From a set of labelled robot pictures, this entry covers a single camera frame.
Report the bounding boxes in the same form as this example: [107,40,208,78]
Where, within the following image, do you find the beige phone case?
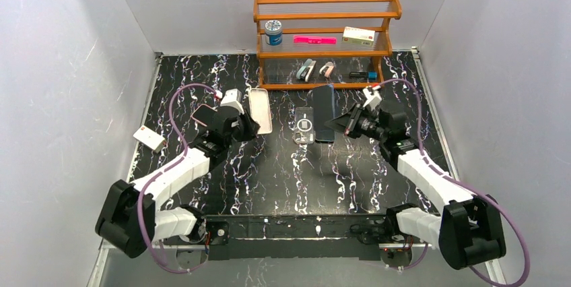
[248,88,273,135]

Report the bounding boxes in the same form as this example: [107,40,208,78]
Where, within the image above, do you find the clear phone case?
[293,107,315,145]

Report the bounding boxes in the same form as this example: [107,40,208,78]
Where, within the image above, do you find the dark phone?
[314,127,335,144]

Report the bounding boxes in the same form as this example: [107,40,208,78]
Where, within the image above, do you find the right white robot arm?
[325,104,506,269]

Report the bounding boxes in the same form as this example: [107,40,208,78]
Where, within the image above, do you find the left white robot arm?
[94,106,260,258]

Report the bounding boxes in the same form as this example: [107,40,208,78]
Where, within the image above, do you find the black blue small device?
[349,71,378,82]

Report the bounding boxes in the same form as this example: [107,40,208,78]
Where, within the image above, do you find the pink white stapler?
[319,61,335,79]

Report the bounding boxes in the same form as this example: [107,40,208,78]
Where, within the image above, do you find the blue grey stapler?
[296,59,316,82]

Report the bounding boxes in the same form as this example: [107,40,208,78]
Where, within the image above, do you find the white box with red label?
[133,125,166,153]

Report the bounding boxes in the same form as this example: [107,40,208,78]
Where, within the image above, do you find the orange wooden shelf rack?
[253,0,403,90]

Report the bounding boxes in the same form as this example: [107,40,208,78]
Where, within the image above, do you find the white cardboard box on shelf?
[342,26,376,46]

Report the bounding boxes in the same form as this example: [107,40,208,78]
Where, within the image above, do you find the pink plastic ruler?
[293,35,337,44]

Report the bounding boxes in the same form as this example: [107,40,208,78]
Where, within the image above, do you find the blue white round jar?
[264,20,283,46]

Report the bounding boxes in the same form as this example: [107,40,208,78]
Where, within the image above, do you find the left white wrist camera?
[216,88,244,115]

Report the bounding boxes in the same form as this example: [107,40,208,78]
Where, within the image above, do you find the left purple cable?
[137,83,222,275]

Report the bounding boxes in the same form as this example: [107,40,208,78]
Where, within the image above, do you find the right black motor mount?
[349,220,414,269]

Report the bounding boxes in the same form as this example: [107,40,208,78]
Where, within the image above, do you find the black motor mount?
[205,220,230,245]
[349,220,414,269]

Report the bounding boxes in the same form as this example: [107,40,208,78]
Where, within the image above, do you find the left black motor mount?
[205,220,230,245]

